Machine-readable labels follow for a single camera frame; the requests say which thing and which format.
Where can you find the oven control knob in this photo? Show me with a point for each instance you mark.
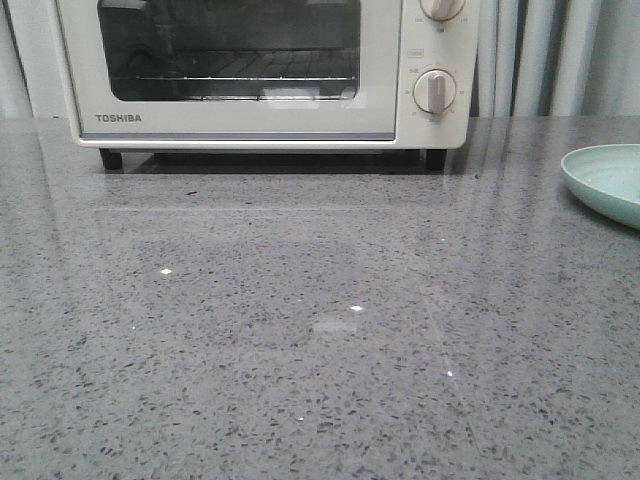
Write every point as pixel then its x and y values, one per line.
pixel 441 10
pixel 434 91

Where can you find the white Toshiba toaster oven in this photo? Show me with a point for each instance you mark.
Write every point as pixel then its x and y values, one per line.
pixel 32 27

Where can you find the upper oven control knob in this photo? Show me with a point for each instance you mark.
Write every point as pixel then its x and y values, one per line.
pixel 441 10

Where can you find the lower oven control knob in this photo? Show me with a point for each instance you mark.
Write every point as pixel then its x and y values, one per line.
pixel 434 91

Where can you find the light green round plate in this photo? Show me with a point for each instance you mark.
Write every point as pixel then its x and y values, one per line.
pixel 606 179

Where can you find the grey-white curtain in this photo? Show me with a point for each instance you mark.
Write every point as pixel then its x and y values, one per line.
pixel 557 58

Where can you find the wire oven rack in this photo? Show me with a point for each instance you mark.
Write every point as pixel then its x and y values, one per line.
pixel 254 75

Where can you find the glass oven door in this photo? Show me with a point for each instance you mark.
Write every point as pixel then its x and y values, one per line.
pixel 100 38

